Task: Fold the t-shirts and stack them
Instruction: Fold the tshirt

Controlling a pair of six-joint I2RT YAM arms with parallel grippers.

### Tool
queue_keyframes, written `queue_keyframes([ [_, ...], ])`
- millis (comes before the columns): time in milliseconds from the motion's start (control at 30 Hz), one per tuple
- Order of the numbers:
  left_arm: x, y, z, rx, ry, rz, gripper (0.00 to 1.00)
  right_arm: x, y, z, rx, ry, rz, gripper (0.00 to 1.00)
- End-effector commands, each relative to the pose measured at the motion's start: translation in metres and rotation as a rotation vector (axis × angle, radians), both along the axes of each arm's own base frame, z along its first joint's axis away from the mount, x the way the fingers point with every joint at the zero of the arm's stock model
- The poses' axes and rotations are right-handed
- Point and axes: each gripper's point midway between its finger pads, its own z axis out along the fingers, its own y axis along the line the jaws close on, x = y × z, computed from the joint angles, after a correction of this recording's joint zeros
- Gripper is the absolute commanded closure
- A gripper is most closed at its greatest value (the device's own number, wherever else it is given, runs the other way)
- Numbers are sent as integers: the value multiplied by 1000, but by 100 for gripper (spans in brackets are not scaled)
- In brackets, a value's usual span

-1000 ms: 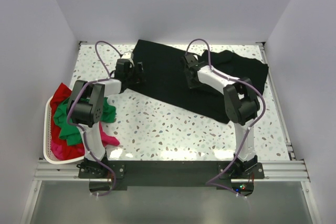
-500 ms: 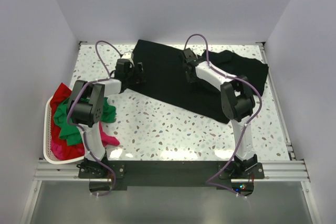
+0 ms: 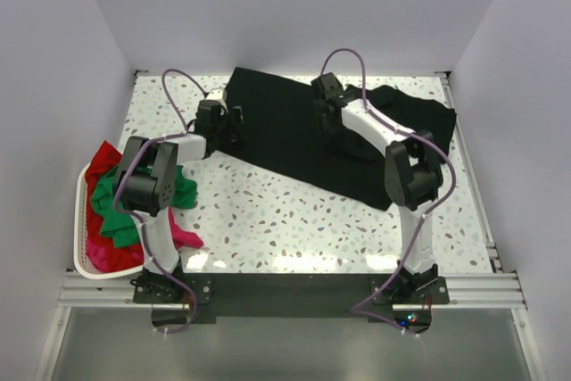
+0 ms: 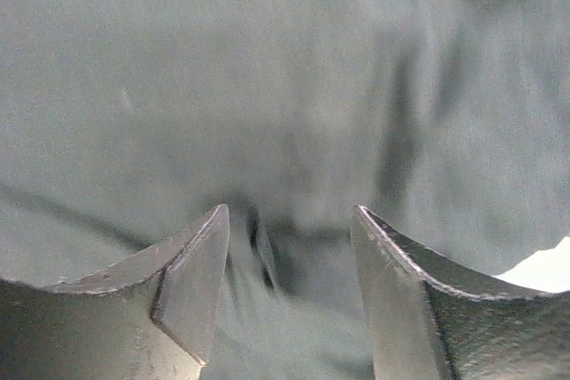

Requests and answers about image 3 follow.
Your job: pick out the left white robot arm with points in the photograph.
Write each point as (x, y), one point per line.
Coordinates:
(144, 185)

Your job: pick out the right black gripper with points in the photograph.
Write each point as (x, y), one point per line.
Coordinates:
(324, 125)

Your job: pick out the pink t shirt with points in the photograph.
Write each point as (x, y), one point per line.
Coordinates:
(107, 258)

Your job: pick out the white laundry basket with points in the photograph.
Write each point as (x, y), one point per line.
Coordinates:
(82, 263)

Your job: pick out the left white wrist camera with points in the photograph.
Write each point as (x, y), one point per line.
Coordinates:
(218, 94)

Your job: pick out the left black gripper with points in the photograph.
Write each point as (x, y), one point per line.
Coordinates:
(237, 129)

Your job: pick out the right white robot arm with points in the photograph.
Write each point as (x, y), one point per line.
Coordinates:
(412, 178)

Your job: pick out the green t shirt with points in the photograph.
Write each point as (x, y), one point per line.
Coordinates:
(120, 227)

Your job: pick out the black t shirt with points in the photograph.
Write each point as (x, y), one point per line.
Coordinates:
(283, 136)
(410, 112)

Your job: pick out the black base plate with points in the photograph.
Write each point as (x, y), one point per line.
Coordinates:
(204, 298)

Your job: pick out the red t shirt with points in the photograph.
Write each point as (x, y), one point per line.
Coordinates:
(104, 159)

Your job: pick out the aluminium frame rail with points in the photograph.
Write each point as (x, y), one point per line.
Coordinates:
(470, 291)

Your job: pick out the folded black t shirt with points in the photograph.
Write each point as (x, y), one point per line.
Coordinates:
(410, 112)

